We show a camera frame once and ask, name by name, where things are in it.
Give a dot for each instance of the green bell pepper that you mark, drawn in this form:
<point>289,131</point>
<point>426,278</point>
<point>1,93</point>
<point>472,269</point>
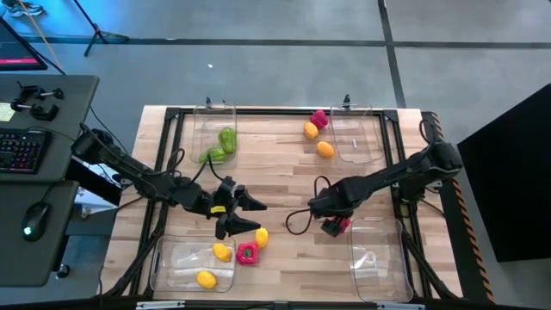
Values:
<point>214,154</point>
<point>227,140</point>

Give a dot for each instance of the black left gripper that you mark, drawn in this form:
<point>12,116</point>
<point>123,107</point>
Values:
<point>206,202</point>

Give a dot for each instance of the black keyboard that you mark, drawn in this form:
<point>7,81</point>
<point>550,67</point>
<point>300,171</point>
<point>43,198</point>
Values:
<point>23,150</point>

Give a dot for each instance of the pale yellow note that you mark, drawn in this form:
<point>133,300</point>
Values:
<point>6,112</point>

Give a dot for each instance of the black round knob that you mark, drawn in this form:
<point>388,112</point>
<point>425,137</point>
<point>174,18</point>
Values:
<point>63,270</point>

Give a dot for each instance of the black computer mouse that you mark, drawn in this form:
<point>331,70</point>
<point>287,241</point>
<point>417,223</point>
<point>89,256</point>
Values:
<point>35,219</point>

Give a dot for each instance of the black monitor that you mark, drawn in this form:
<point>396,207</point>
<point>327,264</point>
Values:
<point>17,47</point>

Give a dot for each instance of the black metal rig frame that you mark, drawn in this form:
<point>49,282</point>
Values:
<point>280,112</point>

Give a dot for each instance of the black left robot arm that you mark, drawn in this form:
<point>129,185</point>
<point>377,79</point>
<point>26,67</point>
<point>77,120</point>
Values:
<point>129,165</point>

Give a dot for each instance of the black partition panel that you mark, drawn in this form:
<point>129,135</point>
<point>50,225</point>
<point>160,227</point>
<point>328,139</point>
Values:
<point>508,172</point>

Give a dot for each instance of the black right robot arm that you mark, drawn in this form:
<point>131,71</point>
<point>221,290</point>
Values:
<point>400,172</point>

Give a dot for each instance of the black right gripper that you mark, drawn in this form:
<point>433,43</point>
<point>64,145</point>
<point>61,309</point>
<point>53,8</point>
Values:
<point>338,200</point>

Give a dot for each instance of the person's shoe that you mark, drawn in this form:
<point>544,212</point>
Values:
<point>26,8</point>

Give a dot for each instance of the clear plastic bin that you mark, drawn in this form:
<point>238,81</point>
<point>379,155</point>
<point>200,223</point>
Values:
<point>379,267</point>
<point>181,267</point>
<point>361,129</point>
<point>206,125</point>

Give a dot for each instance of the dark grey desk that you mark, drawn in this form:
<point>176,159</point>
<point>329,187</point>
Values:
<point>34,254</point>

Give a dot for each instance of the yellow lemon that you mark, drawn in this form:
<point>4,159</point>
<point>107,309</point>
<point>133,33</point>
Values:
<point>221,252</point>
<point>310,130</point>
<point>261,237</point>
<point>206,279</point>
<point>325,149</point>

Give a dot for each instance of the silver metal bracket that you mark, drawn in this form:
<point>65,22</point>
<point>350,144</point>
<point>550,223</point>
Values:
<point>400,306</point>
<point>159,305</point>

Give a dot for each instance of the black c-clamp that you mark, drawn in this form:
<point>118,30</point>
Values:
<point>32,91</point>
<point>41,113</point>

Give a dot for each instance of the black tripod stand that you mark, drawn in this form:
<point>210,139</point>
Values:
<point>100,34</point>

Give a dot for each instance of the small black table clamp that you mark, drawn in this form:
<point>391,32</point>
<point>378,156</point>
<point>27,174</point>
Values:
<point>346,101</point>
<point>208,102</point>

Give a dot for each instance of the orange black hazard strip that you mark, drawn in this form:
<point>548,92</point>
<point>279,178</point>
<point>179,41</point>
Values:
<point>467,224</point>

